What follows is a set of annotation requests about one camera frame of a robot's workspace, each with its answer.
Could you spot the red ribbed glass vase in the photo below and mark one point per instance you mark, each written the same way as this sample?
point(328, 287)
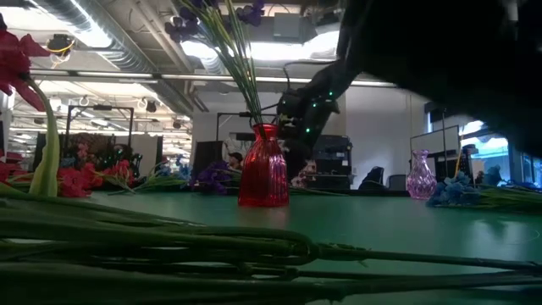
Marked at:
point(263, 169)

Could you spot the purple artificial flower bunch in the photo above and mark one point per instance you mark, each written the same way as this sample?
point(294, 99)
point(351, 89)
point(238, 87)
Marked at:
point(241, 72)
point(216, 175)

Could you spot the red artificial flower bunch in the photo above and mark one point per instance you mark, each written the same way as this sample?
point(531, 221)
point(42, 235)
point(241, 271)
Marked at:
point(120, 169)
point(78, 180)
point(169, 241)

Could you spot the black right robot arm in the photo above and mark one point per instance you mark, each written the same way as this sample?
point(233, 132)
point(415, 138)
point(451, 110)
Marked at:
point(423, 42)

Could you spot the purple ribbed glass vase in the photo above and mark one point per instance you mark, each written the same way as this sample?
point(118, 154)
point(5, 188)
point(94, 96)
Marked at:
point(421, 180)

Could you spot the black equipment stack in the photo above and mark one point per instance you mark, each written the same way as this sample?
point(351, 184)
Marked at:
point(334, 156)

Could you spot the red floral print cloth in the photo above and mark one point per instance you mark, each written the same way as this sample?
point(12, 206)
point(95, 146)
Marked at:
point(305, 175)

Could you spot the black office chair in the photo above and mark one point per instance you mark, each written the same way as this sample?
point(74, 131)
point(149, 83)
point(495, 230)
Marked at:
point(373, 178)

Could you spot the black monitor panel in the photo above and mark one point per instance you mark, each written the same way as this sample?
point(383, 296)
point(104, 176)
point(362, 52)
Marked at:
point(207, 156)

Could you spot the white framed partition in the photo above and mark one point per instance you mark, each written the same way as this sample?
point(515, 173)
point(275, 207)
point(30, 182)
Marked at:
point(436, 142)

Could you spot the green table mat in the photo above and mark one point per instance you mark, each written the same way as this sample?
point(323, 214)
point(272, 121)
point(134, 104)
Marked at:
point(381, 229)

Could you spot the long ceiling light bar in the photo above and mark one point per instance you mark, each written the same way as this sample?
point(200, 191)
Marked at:
point(127, 75)

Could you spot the black robot with green lights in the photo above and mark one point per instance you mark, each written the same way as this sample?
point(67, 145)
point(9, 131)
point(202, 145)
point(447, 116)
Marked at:
point(112, 154)

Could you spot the pink flower bouquet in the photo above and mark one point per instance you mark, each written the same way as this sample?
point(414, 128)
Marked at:
point(82, 151)

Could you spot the blue cloth heap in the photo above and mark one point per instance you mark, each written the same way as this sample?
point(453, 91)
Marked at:
point(525, 184)

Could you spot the pale blue flower bouquet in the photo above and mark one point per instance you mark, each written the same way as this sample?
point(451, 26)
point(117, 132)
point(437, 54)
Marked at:
point(68, 162)

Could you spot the silver ventilation duct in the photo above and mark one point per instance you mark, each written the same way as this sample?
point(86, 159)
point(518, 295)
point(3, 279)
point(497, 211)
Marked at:
point(127, 59)

